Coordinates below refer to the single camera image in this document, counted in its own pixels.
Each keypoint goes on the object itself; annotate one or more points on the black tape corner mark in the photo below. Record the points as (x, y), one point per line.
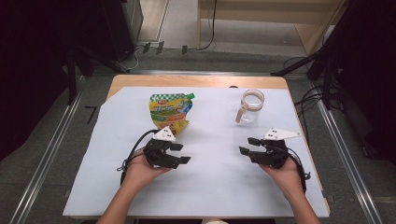
(92, 113)

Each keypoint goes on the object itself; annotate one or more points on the light wooden shelf unit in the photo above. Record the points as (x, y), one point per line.
(249, 17)

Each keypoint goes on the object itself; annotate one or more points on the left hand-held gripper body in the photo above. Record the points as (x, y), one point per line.
(157, 152)

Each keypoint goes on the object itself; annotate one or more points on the white table sheet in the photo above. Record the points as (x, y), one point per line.
(218, 174)

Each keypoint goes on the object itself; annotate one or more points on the dark curtain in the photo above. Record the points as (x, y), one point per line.
(28, 77)
(373, 77)

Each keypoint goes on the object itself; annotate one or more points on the aluminium floor rail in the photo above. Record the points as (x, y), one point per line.
(348, 161)
(202, 73)
(46, 161)

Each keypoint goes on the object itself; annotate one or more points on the dark table grommet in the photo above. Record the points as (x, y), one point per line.
(233, 86)

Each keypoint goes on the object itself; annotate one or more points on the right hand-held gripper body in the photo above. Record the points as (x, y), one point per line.
(272, 154)

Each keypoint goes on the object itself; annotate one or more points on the yellow green spout pouch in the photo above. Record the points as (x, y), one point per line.
(168, 109)

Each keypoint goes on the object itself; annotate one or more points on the person's left hand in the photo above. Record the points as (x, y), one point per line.
(138, 171)

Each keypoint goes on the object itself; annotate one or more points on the black metal stand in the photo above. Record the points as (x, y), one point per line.
(71, 81)
(295, 64)

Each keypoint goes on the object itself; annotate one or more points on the person's right hand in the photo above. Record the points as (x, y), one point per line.
(288, 177)

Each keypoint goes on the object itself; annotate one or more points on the dark cabinet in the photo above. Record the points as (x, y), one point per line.
(124, 28)

